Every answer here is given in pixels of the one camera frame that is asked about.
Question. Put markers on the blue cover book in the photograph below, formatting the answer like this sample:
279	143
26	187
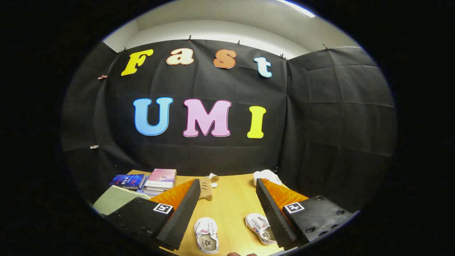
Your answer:
126	180

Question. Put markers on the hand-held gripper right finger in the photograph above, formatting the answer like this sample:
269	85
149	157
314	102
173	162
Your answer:
273	217

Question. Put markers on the black backdrop cloth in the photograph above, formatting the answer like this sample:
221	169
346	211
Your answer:
320	124

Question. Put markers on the pale blue book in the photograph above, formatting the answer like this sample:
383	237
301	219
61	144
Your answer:
147	193

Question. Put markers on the white-edged book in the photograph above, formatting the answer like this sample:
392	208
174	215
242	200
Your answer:
156	190

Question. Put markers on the brown plush toy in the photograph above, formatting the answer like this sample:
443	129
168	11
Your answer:
207	187

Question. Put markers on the pink cover book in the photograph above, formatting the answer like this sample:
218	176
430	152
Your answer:
161	177

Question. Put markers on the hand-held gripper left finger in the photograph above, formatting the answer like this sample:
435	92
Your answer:
183	213

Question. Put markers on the white plush toy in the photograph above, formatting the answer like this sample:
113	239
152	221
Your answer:
266	176

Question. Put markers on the green fabric storage box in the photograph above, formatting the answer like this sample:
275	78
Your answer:
115	201

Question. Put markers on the white canvas shoe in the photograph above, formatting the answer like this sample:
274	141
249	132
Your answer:
206	236
257	224

